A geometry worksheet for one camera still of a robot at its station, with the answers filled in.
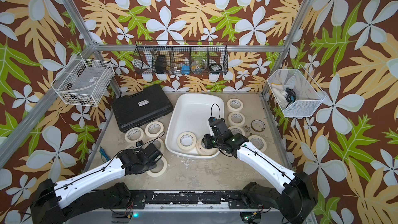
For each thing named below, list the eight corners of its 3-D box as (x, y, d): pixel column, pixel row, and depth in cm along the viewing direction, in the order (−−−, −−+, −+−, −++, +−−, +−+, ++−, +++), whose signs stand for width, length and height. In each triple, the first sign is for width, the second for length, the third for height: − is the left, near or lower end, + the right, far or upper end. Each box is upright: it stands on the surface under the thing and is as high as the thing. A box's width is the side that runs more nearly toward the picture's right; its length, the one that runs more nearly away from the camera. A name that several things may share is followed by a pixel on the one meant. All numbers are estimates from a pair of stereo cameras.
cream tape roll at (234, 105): (228, 115, 110) (229, 111, 107) (226, 101, 118) (227, 98, 115) (243, 115, 110) (245, 111, 107) (240, 101, 118) (241, 98, 115)
